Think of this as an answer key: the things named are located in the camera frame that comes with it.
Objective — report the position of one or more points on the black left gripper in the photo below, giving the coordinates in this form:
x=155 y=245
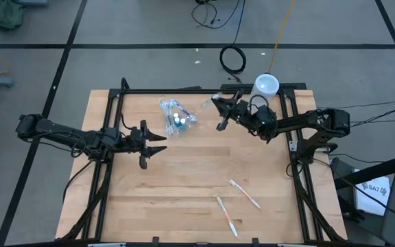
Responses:
x=130 y=140

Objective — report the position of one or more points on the orange white wrapped toothbrush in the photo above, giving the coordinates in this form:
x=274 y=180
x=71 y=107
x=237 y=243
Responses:
x=226 y=217
x=245 y=193

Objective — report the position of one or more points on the white wipes canister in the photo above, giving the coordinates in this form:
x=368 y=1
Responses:
x=267 y=84

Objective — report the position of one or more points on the white labelled box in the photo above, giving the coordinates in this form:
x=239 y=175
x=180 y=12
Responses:
x=372 y=195

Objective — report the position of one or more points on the green cloth bag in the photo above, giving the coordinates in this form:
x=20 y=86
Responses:
x=5 y=13

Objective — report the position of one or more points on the clear acrylic organizer box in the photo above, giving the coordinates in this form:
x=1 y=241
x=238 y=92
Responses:
x=190 y=125

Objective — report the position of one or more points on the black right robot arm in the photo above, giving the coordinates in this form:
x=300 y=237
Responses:
x=303 y=120

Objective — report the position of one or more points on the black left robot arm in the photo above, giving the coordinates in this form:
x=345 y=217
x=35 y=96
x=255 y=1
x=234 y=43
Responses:
x=57 y=132

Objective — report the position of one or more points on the black aluminium table frame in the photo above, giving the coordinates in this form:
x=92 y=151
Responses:
x=201 y=91

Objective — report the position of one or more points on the black metal beam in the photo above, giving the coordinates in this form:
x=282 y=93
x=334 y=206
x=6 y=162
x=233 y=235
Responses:
x=372 y=171

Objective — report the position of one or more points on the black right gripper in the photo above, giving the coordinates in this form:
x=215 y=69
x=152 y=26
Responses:
x=257 y=120

